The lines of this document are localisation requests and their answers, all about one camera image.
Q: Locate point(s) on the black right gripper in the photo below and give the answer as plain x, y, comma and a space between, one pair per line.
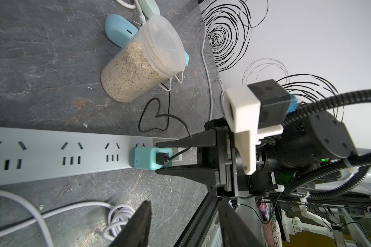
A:
220, 165

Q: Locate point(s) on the blue earbud case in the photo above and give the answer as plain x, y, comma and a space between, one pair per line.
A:
119, 30

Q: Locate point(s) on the teal charger with black cable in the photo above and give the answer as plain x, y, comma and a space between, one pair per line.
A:
150, 158

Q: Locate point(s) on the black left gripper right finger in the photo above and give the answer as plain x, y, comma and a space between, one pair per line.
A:
235, 232

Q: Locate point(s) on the teal charger with white cable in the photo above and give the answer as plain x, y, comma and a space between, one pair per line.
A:
187, 58

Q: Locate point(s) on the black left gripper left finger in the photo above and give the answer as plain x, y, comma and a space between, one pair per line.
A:
136, 231

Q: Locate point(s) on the white power strip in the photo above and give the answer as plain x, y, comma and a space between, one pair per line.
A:
30, 155

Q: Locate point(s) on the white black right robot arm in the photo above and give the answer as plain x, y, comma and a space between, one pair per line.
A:
314, 156

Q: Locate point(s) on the mint green earbud case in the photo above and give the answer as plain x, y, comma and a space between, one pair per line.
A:
149, 8

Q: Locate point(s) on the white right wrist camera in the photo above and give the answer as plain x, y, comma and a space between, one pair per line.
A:
253, 112

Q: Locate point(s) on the clear plastic grain jar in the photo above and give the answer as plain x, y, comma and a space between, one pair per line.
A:
154, 55

